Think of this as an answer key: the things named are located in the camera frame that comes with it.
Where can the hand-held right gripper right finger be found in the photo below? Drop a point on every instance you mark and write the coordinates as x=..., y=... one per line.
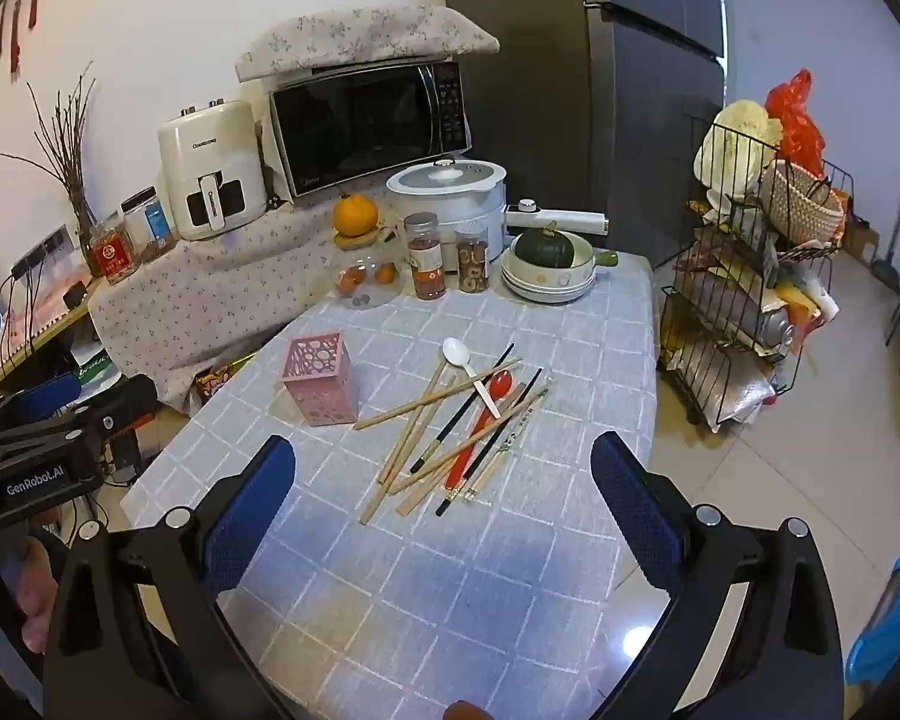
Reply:
x=637, y=510

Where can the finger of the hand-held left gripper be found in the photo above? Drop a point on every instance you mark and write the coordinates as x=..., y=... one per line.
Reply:
x=124, y=403
x=45, y=396

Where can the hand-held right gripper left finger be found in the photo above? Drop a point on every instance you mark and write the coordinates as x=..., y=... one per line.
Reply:
x=251, y=510

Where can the wooden chopstick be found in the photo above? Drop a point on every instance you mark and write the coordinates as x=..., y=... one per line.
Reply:
x=487, y=474
x=412, y=424
x=435, y=395
x=420, y=496
x=390, y=478

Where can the pink cutout utensil holder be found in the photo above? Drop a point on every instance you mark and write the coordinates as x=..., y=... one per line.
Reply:
x=319, y=382

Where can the red plastic spoon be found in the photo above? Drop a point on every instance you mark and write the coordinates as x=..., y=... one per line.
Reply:
x=466, y=450

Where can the person's left hand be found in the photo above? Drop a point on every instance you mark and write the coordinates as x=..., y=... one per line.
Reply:
x=39, y=592

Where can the floral cabinet cloth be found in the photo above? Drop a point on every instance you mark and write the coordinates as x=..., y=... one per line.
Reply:
x=195, y=292

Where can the pale printed chopstick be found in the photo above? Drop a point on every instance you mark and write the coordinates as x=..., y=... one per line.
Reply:
x=529, y=409

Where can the red label jar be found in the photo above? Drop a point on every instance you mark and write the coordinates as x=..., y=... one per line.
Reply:
x=112, y=249

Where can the grey checked tablecloth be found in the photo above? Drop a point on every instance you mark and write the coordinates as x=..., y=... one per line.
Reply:
x=420, y=577

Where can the clear jar with blue label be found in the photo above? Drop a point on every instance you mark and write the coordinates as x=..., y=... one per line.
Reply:
x=146, y=221

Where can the black chopstick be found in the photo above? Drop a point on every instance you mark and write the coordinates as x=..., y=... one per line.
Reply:
x=457, y=414
x=450, y=499

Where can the dry branches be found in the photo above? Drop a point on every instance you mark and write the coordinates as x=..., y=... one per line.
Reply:
x=64, y=157

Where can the white plastic spoon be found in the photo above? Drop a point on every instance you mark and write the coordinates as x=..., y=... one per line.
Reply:
x=455, y=352

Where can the small tangerine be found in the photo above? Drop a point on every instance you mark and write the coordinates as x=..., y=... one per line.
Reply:
x=384, y=272
x=349, y=277

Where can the white air fryer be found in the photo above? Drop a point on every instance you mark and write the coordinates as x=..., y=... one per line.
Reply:
x=210, y=165

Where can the clear glass jar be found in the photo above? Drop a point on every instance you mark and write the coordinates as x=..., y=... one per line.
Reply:
x=367, y=274

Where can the blue plastic stool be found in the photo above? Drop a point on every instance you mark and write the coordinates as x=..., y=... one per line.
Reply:
x=892, y=622

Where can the green kabocha squash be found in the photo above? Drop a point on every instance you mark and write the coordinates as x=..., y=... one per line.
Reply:
x=544, y=247

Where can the wooden coaster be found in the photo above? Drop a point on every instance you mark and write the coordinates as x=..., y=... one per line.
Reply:
x=356, y=238

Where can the large orange fruit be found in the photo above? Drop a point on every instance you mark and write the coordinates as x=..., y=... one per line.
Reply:
x=355, y=214

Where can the jar of red dried berries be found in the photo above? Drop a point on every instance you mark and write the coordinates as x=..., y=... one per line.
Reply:
x=424, y=255

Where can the woven basket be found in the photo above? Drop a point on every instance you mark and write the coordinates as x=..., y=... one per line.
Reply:
x=799, y=206

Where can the cardboard box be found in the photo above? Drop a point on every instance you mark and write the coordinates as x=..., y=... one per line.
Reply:
x=861, y=234

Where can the white electric cooking pot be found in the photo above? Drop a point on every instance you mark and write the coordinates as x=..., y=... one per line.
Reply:
x=450, y=202

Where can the black microwave oven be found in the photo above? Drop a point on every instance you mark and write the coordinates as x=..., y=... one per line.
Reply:
x=367, y=120

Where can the napa cabbage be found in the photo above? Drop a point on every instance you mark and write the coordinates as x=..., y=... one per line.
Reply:
x=735, y=139

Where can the grey refrigerator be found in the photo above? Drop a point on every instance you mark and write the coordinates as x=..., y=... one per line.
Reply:
x=645, y=90

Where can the red plastic bag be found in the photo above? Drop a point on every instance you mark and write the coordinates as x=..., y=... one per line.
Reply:
x=795, y=120

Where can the floral microwave cover cloth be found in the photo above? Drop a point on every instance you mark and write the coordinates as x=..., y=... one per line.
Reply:
x=360, y=34

